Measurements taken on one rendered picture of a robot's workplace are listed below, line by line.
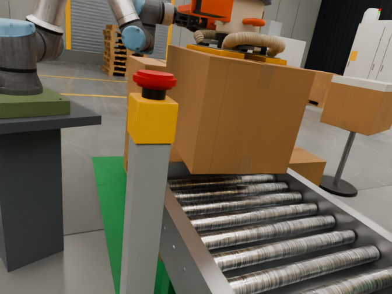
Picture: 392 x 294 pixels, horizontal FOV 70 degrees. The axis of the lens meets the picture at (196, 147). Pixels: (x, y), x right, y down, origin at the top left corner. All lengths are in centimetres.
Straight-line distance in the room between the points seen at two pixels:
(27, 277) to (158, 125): 126
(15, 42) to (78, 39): 930
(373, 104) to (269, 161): 155
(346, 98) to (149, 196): 224
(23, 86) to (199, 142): 75
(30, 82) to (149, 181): 93
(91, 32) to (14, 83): 936
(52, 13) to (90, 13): 917
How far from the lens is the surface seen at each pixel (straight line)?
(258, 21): 108
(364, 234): 117
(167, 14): 132
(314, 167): 182
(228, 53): 101
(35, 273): 161
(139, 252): 57
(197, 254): 76
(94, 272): 156
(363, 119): 255
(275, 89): 100
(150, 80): 43
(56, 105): 126
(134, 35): 116
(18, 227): 151
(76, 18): 1056
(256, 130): 101
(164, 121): 45
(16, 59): 131
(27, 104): 122
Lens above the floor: 109
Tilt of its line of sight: 20 degrees down
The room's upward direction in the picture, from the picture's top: 8 degrees clockwise
